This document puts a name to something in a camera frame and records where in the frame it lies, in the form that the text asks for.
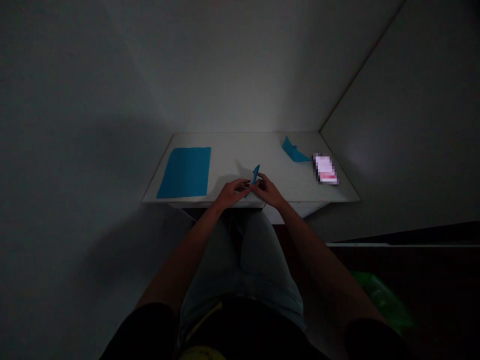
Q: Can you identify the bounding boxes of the person's body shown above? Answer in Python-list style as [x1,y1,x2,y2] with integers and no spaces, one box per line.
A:
[98,296,410,360]

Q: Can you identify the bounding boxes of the flat blue paper sheet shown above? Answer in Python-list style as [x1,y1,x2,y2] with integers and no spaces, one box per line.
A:
[156,146,212,200]

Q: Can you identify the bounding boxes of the blue origami paper boat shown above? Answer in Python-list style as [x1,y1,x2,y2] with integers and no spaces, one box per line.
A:
[281,136,313,163]

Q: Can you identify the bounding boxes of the person's left hand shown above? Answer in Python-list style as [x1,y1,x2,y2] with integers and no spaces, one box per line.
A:
[214,179,251,206]

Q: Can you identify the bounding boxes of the white table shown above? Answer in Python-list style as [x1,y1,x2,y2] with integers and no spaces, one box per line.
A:
[142,131,362,226]

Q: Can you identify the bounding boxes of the green plastic bag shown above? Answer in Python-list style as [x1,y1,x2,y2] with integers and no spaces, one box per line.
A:
[348,269,415,335]

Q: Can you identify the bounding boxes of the blue paper piece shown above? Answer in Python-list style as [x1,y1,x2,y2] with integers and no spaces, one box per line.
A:
[244,164,261,199]

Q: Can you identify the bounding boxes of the smartphone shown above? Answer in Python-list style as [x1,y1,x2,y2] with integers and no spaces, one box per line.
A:
[312,152,341,186]

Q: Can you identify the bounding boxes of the person's legs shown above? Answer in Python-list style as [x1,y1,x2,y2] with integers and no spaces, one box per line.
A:
[179,208,308,338]

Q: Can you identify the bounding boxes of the person's right hand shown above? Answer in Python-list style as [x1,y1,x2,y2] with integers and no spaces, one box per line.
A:
[250,173,289,209]

